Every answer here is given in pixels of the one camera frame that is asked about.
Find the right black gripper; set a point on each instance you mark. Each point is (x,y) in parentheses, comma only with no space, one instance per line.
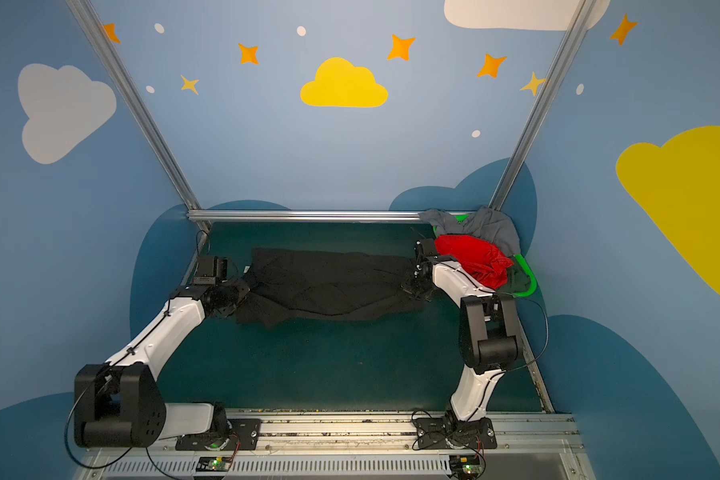
(416,284)

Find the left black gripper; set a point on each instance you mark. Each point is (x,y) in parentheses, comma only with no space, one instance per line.
(237,291)

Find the black t shirt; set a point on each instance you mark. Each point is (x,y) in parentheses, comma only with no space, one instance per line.
(330,286)

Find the red t shirt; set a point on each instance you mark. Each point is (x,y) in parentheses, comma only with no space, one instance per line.
(481,259)

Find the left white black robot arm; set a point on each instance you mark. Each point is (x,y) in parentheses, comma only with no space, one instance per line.
(118,403)

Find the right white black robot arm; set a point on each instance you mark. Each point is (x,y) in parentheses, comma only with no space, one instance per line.
(489,327)

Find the green plastic basket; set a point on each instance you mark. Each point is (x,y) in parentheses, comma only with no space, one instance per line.
(487,245)

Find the grey t shirt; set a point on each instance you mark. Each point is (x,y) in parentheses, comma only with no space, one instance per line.
(486,224)

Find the dark green t shirt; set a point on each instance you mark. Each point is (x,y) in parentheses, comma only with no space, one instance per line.
(518,281)

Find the left controller board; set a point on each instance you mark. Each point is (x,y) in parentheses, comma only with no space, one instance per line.
(214,464)

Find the controller board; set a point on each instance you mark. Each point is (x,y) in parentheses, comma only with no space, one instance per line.
(465,467)
(214,464)

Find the right controller board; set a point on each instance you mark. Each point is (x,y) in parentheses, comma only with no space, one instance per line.
(465,467)

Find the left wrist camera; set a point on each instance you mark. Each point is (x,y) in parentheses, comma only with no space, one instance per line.
(210,270)

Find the back aluminium frame rail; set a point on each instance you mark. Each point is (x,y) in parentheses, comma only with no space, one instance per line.
(395,217)

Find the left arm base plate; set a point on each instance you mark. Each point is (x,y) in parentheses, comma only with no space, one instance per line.
(234,434)

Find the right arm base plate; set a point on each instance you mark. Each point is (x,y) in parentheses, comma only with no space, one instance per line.
(444,433)

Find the left aluminium frame post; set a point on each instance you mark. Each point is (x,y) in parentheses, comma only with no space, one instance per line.
(89,22)

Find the aluminium frame post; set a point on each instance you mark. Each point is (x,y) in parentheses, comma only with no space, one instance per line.
(89,22)
(560,65)

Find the front aluminium rail bed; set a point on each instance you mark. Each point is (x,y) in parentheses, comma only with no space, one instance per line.
(358,445)

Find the right aluminium frame post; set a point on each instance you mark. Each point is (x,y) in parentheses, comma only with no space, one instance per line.
(560,65)

